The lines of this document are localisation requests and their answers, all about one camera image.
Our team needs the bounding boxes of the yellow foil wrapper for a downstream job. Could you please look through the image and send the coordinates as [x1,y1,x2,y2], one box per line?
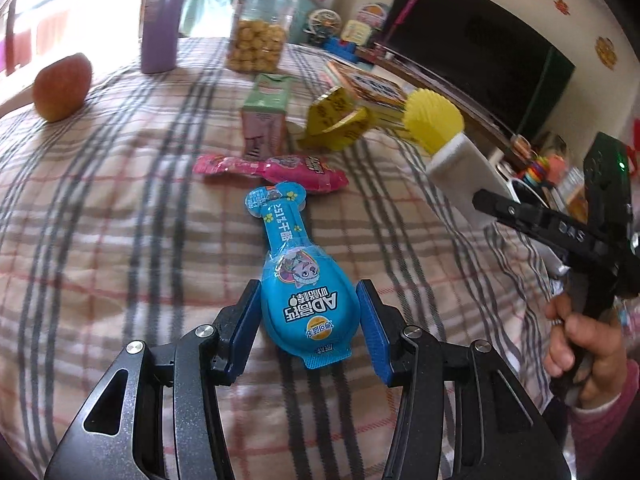
[299,86,376,153]

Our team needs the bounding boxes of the person's right forearm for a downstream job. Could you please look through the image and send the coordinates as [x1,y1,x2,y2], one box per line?
[565,360,640,480]

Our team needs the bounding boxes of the blue toy blocks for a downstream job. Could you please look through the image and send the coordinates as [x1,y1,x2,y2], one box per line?
[322,39,358,63]

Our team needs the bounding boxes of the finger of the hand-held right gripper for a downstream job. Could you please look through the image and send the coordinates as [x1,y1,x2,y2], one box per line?
[472,187,548,236]

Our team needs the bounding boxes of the red apple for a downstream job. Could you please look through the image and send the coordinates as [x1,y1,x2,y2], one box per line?
[32,52,94,123]

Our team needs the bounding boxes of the plaid blanket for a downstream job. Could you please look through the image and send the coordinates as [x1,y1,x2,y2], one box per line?
[0,35,566,480]

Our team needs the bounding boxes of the black flat television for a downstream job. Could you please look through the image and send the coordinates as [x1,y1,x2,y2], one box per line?
[385,0,577,136]

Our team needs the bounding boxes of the brown frame glass door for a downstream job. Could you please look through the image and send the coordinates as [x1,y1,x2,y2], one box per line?
[0,0,151,81]

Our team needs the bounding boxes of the green pink drink carton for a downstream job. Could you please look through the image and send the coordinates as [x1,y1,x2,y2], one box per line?
[241,72,296,161]

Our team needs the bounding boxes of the gold red wall sticker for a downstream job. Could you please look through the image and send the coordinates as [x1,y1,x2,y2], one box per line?
[595,36,618,71]

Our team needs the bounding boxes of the orange toy packaging box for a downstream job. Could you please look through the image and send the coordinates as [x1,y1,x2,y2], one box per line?
[557,165,591,221]

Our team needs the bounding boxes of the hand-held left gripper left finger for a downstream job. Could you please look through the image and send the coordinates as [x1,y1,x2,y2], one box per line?
[44,279,262,480]

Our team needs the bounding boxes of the colourful round toy sign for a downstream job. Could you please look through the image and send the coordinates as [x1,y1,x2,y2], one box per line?
[352,2,391,28]

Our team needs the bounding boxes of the teal cloth covered furniture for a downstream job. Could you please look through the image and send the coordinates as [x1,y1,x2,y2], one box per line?
[177,0,246,38]

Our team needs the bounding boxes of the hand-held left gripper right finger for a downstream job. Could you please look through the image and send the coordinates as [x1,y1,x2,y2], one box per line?
[355,279,573,480]

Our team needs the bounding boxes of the blue drink bottle packet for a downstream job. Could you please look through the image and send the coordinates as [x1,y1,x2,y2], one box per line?
[245,185,358,372]

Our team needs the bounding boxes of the purple thermos bottle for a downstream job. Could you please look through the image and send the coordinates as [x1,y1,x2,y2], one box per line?
[140,0,191,75]

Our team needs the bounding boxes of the white television cabinet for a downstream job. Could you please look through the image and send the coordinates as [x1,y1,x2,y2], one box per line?
[360,42,536,171]

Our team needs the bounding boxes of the clear jar of biscuit balls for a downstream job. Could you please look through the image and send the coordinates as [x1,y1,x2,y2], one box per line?
[225,0,306,75]

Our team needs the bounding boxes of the toy ferris wheel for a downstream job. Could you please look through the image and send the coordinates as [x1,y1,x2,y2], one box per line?
[304,7,343,46]

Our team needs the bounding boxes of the pink lollipop packet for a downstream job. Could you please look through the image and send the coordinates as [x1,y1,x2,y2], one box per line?
[192,152,348,195]

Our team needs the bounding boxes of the rainbow stacking ring toy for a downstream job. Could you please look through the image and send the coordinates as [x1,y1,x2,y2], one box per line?
[520,155,551,186]

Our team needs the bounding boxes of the person's right hand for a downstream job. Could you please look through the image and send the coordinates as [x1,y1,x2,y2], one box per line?
[544,290,628,403]

